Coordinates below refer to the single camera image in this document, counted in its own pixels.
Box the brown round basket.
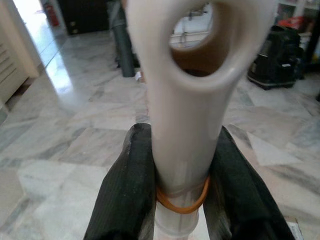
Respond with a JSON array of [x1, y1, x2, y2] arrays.
[[169, 32, 221, 76]]

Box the black table leg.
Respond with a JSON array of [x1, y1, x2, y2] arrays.
[[306, 24, 320, 73]]

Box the white louvred door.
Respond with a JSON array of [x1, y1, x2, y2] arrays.
[[0, 37, 28, 103]]

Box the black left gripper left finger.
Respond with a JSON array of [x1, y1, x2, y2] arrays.
[[83, 122, 158, 240]]

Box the red fire extinguisher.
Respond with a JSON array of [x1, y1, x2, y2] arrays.
[[43, 1, 60, 28]]

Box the white shelf cabinet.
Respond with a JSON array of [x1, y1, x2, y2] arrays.
[[274, 0, 320, 51]]

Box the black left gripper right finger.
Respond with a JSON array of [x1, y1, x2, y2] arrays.
[[202, 124, 296, 240]]

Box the orange rubber band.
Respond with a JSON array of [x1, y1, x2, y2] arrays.
[[156, 176, 211, 215]]

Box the dark grey upright tube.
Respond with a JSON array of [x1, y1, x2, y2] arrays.
[[107, 0, 141, 78]]

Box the red bag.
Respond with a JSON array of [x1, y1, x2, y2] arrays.
[[278, 16, 305, 32]]

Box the dark brown cabinet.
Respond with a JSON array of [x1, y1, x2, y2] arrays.
[[56, 0, 111, 36]]

